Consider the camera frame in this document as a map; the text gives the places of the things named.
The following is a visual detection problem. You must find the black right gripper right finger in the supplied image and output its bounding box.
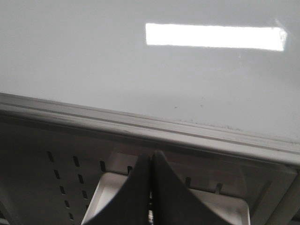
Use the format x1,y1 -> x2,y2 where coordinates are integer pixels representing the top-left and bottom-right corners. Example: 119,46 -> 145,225
151,151 -> 225,225

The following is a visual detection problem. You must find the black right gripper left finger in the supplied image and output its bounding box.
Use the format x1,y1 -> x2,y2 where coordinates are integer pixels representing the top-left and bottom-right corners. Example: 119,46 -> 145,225
82,154 -> 150,225

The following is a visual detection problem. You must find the white plastic marker tray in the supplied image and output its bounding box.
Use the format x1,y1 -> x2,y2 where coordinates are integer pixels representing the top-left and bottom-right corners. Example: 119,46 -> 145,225
81,172 -> 250,225

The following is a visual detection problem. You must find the grey perforated pegboard panel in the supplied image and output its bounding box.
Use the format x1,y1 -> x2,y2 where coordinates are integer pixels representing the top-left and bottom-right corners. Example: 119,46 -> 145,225
0,116 -> 298,225

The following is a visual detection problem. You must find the white whiteboard with grey frame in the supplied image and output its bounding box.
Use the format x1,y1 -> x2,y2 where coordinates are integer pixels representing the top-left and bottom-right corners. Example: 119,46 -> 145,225
0,0 -> 300,166

